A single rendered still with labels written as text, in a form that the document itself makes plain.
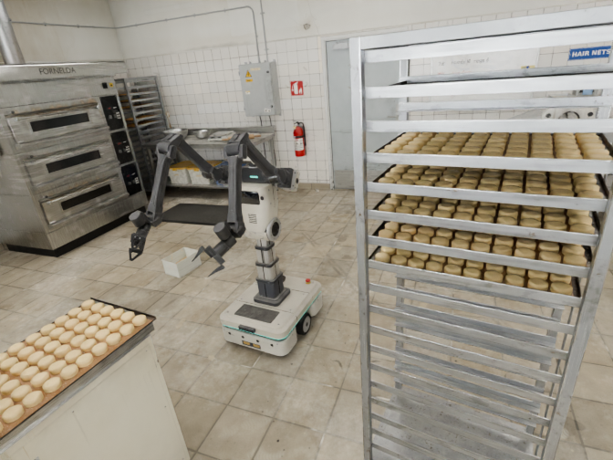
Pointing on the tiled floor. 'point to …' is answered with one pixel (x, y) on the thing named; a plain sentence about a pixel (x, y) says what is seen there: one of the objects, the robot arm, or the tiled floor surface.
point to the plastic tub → (181, 262)
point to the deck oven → (64, 156)
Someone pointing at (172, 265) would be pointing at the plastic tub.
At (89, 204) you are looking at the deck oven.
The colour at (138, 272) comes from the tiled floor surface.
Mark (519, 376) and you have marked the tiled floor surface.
